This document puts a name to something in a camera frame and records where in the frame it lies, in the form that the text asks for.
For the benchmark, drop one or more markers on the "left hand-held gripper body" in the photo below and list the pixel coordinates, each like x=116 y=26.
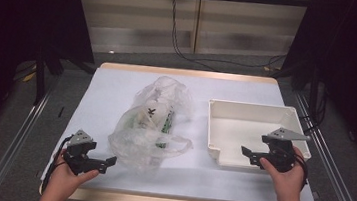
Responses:
x=77 y=156

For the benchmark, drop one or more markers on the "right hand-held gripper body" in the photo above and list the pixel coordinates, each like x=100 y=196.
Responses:
x=280 y=151

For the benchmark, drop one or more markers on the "clear plastic bag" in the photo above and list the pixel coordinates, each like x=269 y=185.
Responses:
x=134 y=146

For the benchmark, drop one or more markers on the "person's left hand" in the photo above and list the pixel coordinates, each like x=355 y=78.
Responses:
x=64 y=182

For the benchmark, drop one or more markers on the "person's right hand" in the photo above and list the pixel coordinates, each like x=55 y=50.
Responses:
x=288 y=185

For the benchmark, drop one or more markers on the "white plastic bin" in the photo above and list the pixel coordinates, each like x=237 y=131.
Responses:
x=246 y=134

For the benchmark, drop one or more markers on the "white packet with yellow print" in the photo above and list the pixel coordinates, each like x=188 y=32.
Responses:
x=147 y=119

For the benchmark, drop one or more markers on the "black stand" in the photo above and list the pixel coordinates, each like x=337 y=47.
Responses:
x=39 y=79
x=314 y=94

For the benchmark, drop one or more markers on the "yellow tape piece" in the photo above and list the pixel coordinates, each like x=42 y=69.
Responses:
x=29 y=76

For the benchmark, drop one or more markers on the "black curtain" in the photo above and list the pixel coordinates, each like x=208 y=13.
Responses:
x=354 y=65
x=13 y=29

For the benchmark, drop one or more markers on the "metal floor rail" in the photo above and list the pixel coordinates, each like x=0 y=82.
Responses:
x=10 y=153
x=335 y=180

